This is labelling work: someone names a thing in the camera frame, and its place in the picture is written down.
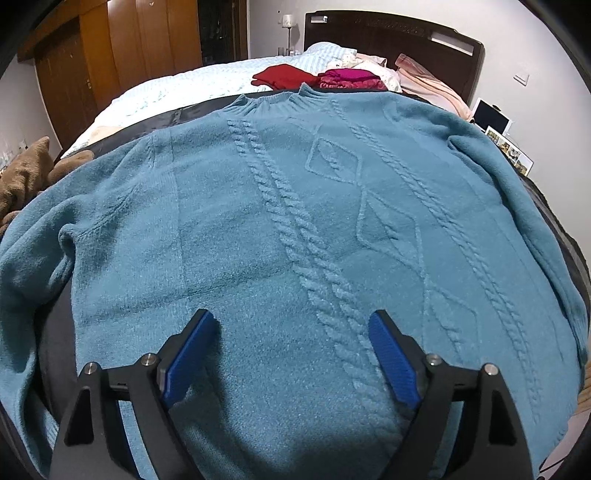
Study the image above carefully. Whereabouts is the photo collage frame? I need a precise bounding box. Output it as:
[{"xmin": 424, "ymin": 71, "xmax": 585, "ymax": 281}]
[{"xmin": 485, "ymin": 127, "xmax": 535, "ymax": 176}]

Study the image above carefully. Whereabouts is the brown fleece blanket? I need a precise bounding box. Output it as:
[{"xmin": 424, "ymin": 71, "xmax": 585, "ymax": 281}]
[{"xmin": 0, "ymin": 136, "xmax": 95, "ymax": 222}]

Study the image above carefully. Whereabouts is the pink cloth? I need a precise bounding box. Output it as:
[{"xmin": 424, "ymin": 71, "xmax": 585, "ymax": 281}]
[{"xmin": 394, "ymin": 53, "xmax": 476, "ymax": 123}]

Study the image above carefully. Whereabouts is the white floor lamp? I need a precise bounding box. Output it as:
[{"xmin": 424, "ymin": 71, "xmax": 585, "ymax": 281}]
[{"xmin": 281, "ymin": 14, "xmax": 296, "ymax": 55}]

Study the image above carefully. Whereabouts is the brown wooden wardrobe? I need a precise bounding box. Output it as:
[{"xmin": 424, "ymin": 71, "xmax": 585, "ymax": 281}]
[{"xmin": 18, "ymin": 0, "xmax": 204, "ymax": 148}]

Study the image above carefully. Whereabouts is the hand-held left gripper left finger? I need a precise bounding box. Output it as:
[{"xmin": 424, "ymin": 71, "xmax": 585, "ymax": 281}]
[{"xmin": 48, "ymin": 308, "xmax": 221, "ymax": 480}]

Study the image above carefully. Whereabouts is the red folded garment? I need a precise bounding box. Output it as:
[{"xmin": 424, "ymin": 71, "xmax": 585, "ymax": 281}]
[{"xmin": 252, "ymin": 65, "xmax": 324, "ymax": 90}]

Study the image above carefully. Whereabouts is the dark wooden headboard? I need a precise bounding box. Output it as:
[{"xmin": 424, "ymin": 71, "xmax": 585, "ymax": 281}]
[{"xmin": 303, "ymin": 10, "xmax": 485, "ymax": 107}]

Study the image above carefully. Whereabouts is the magenta garment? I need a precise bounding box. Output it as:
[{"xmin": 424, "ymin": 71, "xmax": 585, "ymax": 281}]
[{"xmin": 318, "ymin": 68, "xmax": 389, "ymax": 92}]

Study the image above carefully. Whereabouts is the light blue pillow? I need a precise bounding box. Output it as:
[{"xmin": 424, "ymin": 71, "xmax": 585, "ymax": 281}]
[{"xmin": 302, "ymin": 41, "xmax": 358, "ymax": 77}]

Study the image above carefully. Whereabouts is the light blue quilt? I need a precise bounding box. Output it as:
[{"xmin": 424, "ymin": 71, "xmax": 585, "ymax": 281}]
[{"xmin": 60, "ymin": 53, "xmax": 319, "ymax": 158}]

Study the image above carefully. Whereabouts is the white framed tablet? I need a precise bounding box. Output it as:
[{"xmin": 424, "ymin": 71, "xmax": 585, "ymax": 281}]
[{"xmin": 471, "ymin": 98, "xmax": 513, "ymax": 137}]

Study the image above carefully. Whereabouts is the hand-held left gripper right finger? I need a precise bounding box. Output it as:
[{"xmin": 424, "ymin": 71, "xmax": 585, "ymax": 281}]
[{"xmin": 368, "ymin": 309, "xmax": 536, "ymax": 480}]

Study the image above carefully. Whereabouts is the teal cable-knit sweater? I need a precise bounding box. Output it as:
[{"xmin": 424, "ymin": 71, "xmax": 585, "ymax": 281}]
[{"xmin": 0, "ymin": 83, "xmax": 589, "ymax": 480}]

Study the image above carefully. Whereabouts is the beige cloth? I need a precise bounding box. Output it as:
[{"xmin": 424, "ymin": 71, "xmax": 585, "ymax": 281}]
[{"xmin": 85, "ymin": 124, "xmax": 123, "ymax": 146}]

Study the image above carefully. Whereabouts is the white patterned cloth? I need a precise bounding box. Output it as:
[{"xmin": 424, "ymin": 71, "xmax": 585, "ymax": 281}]
[{"xmin": 339, "ymin": 51, "xmax": 400, "ymax": 90}]

